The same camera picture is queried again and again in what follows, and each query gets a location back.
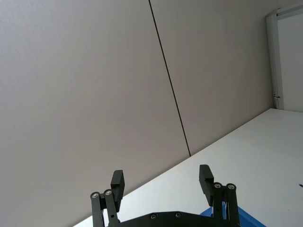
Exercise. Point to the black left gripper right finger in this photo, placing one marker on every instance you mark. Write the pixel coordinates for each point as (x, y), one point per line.
(205, 183)

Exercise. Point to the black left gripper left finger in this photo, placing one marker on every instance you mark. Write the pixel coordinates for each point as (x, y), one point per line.
(117, 186)

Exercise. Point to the blue flat object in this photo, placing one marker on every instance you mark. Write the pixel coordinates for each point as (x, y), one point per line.
(247, 220)

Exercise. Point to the white table cloth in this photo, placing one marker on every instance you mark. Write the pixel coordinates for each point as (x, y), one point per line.
(255, 153)

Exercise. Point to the white framed panel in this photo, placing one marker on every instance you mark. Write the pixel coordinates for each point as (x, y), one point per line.
(290, 61)

